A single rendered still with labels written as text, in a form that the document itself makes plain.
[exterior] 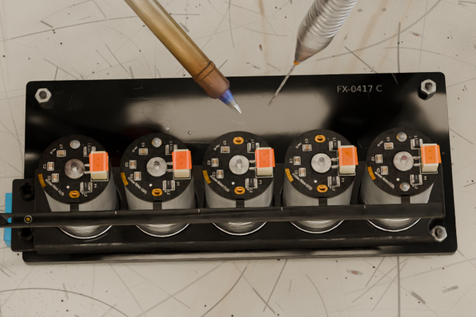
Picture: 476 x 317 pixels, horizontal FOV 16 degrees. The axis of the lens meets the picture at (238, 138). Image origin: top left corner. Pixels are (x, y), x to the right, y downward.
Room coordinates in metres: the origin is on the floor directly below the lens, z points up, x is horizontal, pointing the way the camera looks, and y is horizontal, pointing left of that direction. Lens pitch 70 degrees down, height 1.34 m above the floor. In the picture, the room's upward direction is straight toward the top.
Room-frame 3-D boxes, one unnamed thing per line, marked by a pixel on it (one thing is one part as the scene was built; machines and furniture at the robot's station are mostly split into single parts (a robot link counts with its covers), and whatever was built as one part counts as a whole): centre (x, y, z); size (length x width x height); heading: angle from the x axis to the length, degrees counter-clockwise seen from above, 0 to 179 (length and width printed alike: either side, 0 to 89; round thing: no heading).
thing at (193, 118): (0.20, 0.00, 0.76); 0.16 x 0.07 x 0.01; 91
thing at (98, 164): (0.18, 0.05, 0.82); 0.01 x 0.01 x 0.01; 1
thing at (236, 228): (0.18, 0.00, 0.79); 0.02 x 0.02 x 0.05
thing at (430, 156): (0.19, -0.06, 0.82); 0.01 x 0.01 x 0.01; 1
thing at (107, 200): (0.18, 0.06, 0.79); 0.02 x 0.02 x 0.05
